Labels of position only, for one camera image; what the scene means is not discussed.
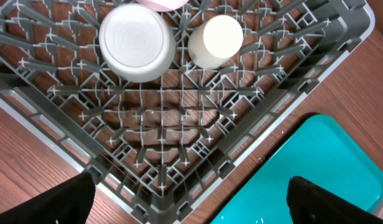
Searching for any teal plastic tray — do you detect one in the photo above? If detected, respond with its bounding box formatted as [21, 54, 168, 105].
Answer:
[213, 114, 383, 224]

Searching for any pink plastic bowl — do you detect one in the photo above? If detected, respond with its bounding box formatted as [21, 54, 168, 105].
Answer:
[136, 0, 188, 12]

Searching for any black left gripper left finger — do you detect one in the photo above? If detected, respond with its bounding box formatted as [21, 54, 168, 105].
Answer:
[0, 172, 95, 224]

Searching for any grey small bowl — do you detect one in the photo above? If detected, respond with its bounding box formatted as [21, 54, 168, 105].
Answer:
[98, 3, 176, 83]

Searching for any cream plastic cup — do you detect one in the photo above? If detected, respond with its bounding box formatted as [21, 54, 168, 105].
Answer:
[187, 15, 244, 69]

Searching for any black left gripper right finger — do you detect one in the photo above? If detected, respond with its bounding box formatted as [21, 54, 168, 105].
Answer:
[286, 176, 383, 224]

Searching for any grey dishwasher rack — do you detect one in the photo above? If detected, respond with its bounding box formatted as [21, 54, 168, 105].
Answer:
[0, 0, 375, 223]

